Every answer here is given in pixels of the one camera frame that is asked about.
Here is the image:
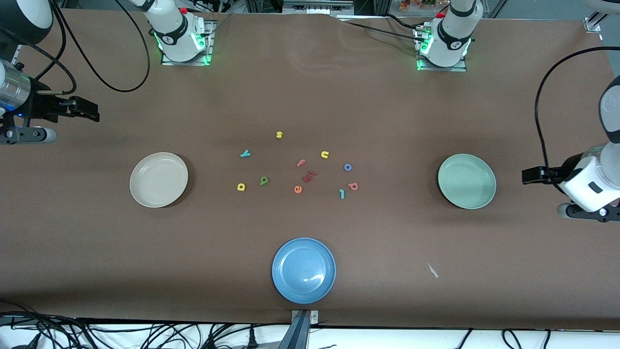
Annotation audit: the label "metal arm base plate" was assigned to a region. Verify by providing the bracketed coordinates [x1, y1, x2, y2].
[416, 24, 468, 72]
[161, 19, 215, 66]

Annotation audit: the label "long looping black cable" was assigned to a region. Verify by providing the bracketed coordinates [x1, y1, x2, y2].
[534, 46, 620, 170]
[51, 0, 151, 93]

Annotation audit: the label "tangled black cables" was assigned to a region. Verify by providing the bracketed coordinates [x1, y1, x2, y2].
[0, 301, 291, 349]

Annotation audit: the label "brown paper table cover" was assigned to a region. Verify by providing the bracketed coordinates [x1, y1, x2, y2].
[0, 7, 620, 331]

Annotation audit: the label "blue plate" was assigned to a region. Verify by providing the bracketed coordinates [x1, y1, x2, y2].
[271, 237, 337, 305]

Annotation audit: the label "pale green plate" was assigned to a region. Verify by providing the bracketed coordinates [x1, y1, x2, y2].
[437, 154, 497, 210]

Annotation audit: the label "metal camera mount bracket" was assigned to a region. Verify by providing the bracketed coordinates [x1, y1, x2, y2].
[279, 309, 320, 349]

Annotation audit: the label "curled black cable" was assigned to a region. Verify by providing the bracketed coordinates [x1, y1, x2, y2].
[501, 329, 551, 349]

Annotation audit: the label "grey power strip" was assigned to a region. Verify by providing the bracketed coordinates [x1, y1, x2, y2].
[282, 0, 355, 15]

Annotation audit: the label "black cable on table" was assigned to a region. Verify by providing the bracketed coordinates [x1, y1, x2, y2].
[334, 14, 427, 44]

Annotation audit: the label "beige brown plate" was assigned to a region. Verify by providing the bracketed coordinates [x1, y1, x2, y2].
[129, 152, 189, 208]

